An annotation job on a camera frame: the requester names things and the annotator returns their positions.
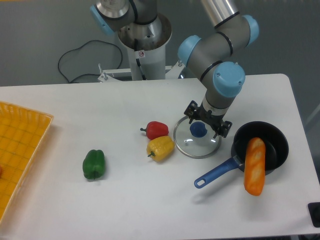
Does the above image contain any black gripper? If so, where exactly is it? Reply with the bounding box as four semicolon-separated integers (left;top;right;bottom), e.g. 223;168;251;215
184;100;232;139

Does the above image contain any glass pot lid blue knob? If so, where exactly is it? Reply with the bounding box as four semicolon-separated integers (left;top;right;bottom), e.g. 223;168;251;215
173;116;222;159

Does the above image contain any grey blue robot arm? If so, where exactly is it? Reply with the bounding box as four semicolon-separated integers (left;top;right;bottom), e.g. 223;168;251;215
90;0;259;137

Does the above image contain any red toy bell pepper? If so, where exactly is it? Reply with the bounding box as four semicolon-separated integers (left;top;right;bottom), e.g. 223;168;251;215
140;121;169;140

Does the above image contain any yellow toy bell pepper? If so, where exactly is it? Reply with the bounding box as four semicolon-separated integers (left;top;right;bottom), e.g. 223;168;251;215
146;136;175;162

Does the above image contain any orange toy baguette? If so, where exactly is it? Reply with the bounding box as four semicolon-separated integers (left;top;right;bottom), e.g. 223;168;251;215
243;137;266;196

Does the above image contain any green toy bell pepper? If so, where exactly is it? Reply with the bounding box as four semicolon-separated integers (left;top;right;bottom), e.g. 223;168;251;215
82;149;106;180

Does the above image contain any black device at table edge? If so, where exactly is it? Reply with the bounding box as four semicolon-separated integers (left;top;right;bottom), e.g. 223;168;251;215
307;202;320;228

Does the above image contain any yellow plastic basket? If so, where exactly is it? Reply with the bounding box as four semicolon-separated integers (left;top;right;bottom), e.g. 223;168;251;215
0;101;54;220

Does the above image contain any black saucepan blue handle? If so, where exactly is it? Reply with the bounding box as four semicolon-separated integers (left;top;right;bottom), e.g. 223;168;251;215
194;121;289;196

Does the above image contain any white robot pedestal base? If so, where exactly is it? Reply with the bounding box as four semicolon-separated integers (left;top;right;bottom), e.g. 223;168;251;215
116;12;185;81

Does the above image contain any black cable on floor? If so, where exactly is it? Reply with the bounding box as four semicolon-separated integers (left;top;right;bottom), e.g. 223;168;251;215
57;39;132;84

